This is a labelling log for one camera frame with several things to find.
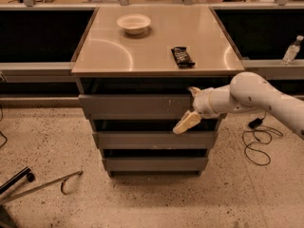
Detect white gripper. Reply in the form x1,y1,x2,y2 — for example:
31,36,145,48
173,86,219,134

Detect grey top drawer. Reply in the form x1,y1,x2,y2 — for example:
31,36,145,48
79,94,193,120

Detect grey drawer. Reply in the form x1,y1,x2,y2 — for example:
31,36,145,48
103,158,208,172
79,94,193,120
93,131,218,149

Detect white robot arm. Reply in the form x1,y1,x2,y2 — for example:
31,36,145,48
173,72,304,139

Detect grey drawer cabinet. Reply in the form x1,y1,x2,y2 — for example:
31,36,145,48
69,4,246,179

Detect grey middle drawer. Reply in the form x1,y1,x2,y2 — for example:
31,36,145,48
93,131,218,149

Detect grey bottom drawer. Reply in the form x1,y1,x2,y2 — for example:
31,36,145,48
103,158,208,172

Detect black snack bar wrapper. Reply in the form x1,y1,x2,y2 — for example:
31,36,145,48
171,47,196,68

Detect black power adapter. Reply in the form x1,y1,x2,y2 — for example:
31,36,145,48
248,118,263,129

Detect white bowl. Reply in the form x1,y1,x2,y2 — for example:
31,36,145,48
117,14,151,35

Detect clear plastic water bottle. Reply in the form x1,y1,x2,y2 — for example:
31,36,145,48
282,35,304,65

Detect metal stand legs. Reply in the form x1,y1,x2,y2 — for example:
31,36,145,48
0,165,84,228

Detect black cable on floor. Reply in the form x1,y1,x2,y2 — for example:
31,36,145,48
241,127,284,167

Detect grey window ledge rail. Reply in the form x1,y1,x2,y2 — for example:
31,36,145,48
0,59,304,83

